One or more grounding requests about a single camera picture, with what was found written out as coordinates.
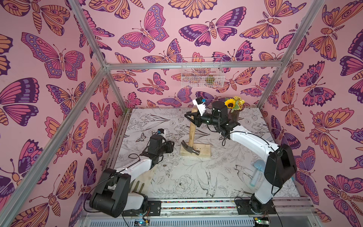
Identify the white wire wall basket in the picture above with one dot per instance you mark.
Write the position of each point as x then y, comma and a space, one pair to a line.
193, 74

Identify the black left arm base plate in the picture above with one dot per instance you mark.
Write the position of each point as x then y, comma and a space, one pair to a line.
152, 208

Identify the wooden handled claw hammer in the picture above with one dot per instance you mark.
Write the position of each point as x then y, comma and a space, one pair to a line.
187, 148

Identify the small wooden nail block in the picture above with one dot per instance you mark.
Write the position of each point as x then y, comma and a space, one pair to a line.
205, 151

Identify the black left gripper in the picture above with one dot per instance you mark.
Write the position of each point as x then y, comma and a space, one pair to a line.
169, 147

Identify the ribbed purple glass vase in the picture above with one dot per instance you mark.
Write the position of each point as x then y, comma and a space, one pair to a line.
234, 117

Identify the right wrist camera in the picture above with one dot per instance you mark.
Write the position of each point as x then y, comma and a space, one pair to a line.
200, 103

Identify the yellow artificial sunflower bunch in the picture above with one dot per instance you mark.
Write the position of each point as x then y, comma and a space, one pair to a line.
235, 104

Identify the light blue plastic tube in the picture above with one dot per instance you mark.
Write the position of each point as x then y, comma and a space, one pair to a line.
259, 166

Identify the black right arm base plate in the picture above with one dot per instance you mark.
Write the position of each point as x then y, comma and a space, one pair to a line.
244, 207

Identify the aluminium cage frame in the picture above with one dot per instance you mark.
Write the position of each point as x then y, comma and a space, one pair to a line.
20, 195

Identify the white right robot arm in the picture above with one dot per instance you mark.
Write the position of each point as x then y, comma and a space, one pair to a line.
279, 163

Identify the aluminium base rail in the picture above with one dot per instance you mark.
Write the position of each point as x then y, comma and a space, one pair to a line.
219, 212

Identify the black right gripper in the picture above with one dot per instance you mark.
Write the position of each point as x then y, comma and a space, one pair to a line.
197, 119

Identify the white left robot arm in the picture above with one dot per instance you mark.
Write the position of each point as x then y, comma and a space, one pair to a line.
112, 196

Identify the green succulent in basket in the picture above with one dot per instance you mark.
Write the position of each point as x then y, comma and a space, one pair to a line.
209, 81

